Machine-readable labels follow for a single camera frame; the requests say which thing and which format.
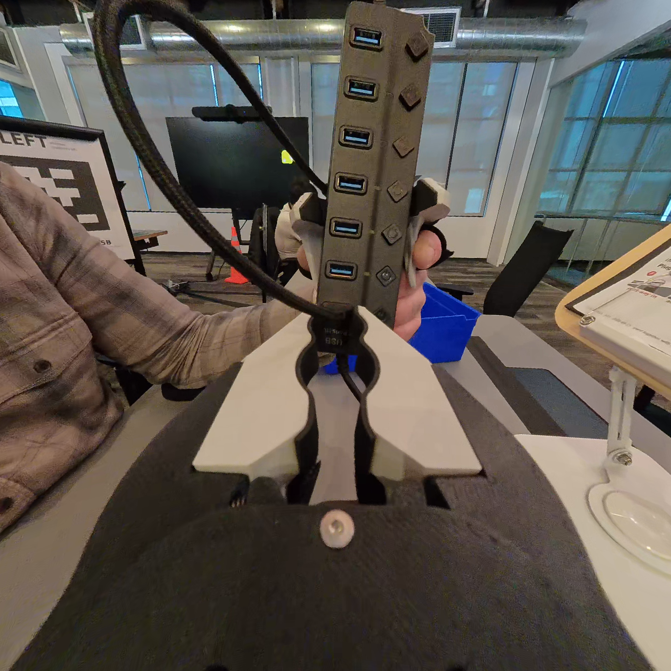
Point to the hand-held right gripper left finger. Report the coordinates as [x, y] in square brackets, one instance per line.
[262, 403]

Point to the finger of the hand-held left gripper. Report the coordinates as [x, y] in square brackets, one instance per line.
[432, 202]
[306, 230]

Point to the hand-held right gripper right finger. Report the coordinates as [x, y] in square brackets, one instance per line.
[414, 414]

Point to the black usb hub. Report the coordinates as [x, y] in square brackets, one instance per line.
[367, 157]

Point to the person's left hand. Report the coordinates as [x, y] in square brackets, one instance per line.
[411, 304]

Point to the black office chair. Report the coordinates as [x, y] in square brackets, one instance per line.
[529, 267]
[262, 246]

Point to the orange traffic cone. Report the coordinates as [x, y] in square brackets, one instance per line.
[236, 257]

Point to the blue plastic bin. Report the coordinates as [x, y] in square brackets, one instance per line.
[445, 330]

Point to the black tv screen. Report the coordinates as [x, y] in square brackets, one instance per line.
[236, 157]

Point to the wooden instruction board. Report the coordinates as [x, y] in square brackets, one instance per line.
[562, 313]

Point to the white air vent grille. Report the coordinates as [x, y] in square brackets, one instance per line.
[438, 26]

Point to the person's plaid shirt torso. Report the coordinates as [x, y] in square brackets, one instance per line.
[47, 419]

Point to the printed instruction sheet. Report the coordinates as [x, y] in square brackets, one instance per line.
[645, 293]

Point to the framed tag sign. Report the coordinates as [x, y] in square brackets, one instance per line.
[52, 183]

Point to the frosted glass window wall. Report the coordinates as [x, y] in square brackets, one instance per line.
[472, 131]

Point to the black camera bar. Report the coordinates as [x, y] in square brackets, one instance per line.
[230, 111]

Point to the glass partition wall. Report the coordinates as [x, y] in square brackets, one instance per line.
[603, 136]

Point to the silver ventilation duct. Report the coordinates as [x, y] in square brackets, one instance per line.
[262, 34]

